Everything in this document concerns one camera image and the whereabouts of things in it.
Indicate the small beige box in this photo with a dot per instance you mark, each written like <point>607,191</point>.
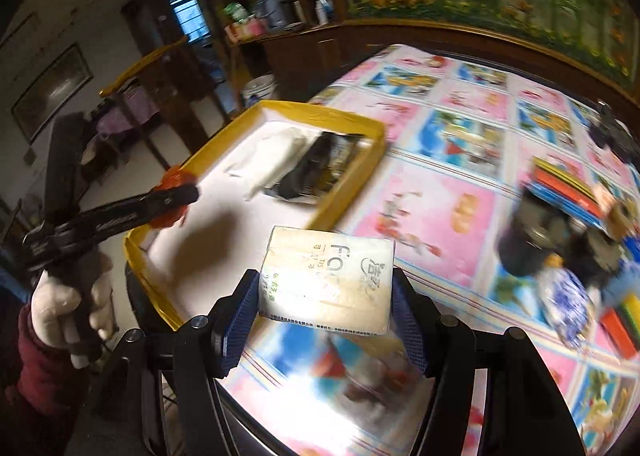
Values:
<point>620,216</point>

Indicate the person's left hand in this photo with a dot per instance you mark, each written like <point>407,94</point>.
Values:
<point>52,311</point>

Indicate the white tissue packet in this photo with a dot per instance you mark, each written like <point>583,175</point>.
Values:
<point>325,281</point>

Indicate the blue towel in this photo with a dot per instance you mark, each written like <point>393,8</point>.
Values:
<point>631,261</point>

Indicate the person's left forearm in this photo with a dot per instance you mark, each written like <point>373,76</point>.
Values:
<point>30,386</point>

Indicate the white bucket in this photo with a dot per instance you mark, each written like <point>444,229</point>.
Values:
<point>260,90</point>

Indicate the framed wall picture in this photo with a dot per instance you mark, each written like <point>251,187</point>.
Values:
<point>52,90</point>

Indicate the white plastic bag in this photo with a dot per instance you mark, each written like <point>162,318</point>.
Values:
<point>272,158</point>

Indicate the yellow-taped cardboard box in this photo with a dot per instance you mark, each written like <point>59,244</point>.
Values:
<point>210,186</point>

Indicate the green packet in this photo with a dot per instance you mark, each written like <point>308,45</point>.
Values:
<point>236,11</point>

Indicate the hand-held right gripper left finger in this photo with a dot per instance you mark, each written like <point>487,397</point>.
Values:
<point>240,323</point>

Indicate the white bottle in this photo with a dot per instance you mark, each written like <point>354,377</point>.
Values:
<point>322,5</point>

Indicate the grey thermos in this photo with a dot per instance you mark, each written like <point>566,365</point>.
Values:
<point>272,8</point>

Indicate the pink box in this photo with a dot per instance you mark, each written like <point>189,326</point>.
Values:
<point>245,29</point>

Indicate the black flat object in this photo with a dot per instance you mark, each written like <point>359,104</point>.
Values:
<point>612,130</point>

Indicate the window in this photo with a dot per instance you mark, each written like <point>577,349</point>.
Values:
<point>187,10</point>

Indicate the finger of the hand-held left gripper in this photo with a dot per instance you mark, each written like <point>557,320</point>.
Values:
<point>145,208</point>

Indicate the yellow green red cloth pack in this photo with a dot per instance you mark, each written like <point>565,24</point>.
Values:
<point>622,326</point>

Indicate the multicoloured flat pack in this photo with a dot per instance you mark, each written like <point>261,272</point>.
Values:
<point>565,188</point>

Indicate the dark upright panel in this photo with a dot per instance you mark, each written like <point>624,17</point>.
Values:
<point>67,160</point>

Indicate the wooden cabinet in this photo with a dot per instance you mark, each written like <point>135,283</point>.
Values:
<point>300,50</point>

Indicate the printed tablecloth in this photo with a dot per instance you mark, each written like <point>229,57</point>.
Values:
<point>450,216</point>

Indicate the wooden chair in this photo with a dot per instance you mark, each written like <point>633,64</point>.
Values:
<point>170,85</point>

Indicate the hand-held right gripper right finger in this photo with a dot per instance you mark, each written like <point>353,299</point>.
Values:
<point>410,331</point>

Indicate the blue and white patterned bag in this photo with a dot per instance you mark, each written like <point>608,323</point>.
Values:
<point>567,306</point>

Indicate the dark blurred object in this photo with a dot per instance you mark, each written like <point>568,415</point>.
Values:
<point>597,256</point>

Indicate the purple cloth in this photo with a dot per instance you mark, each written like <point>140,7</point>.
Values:
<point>112,123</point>

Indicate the black plastic packet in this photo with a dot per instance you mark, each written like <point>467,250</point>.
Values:
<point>325,165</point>

